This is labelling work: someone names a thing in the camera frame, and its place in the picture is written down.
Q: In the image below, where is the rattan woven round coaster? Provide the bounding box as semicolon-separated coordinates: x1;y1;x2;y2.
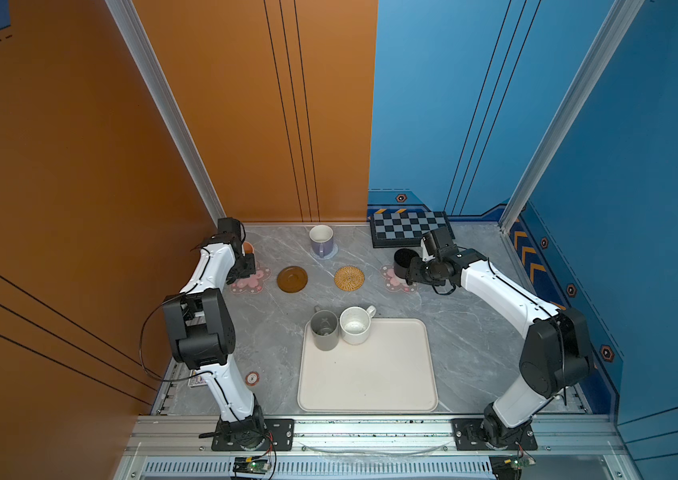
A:
334;266;365;292

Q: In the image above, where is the aluminium front rail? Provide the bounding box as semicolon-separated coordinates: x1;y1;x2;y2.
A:
114;414;641;479

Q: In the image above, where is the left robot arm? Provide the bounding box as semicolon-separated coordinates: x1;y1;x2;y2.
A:
161;234;265;449

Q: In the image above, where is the circuit board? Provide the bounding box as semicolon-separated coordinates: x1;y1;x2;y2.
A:
489;456;536;480
231;456;273;479

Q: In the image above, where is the black chessboard box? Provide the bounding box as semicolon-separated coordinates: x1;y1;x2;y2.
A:
368;210;454;248

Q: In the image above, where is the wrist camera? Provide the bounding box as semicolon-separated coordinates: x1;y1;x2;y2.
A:
422;226;459;261
217;217;246;244

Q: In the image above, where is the purple card box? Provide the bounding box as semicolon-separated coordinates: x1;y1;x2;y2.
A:
188;375;204;388

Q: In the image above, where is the right circuit board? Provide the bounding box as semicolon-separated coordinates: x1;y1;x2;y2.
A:
489;456;536;480

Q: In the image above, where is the white mug purple handle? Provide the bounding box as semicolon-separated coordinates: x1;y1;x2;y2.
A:
309;225;335;259

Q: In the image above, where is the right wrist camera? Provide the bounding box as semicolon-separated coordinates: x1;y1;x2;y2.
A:
422;226;459;261

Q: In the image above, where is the grey woven round coaster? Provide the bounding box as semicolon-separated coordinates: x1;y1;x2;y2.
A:
310;244;339;261

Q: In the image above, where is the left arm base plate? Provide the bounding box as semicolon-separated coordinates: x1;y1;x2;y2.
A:
211;418;295;453

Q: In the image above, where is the pink flower coaster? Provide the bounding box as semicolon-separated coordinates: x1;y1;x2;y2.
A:
380;265;417;294
229;266;271;294

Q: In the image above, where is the cream serving tray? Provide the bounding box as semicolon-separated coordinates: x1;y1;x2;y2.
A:
297;318;439;414

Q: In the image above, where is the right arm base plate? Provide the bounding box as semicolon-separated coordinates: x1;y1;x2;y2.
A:
450;417;538;451

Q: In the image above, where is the left circuit board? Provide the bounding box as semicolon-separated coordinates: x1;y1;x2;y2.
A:
231;456;273;479

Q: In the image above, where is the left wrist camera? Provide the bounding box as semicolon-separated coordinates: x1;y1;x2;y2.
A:
217;217;246;244

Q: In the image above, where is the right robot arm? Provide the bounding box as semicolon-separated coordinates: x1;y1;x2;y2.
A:
402;249;595;450

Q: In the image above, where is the black mug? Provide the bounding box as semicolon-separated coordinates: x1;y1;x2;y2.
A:
393;248;420;284

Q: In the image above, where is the brown wooden round coaster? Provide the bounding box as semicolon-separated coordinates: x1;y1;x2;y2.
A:
276;266;309;293

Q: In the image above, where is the grey mug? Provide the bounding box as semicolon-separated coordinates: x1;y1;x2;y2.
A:
309;306;339;351

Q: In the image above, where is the white speckled mug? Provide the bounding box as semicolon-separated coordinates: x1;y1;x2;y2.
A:
339;306;377;345

